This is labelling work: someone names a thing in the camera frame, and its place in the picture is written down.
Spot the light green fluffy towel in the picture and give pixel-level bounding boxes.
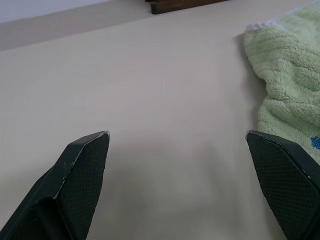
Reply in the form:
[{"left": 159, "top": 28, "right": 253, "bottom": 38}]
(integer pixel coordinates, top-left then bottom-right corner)
[{"left": 243, "top": 4, "right": 320, "bottom": 159}]

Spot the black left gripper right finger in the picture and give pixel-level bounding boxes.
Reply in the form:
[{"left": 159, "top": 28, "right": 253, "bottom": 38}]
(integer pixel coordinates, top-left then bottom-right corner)
[{"left": 245, "top": 129, "right": 320, "bottom": 240}]

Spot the dark brown wooden block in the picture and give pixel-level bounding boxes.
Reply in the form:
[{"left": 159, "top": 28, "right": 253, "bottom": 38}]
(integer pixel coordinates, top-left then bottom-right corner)
[{"left": 144, "top": 0, "right": 227, "bottom": 15}]

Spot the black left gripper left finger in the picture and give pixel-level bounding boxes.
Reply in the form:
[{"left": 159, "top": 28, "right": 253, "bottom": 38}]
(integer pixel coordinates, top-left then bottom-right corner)
[{"left": 0, "top": 130, "right": 111, "bottom": 240}]

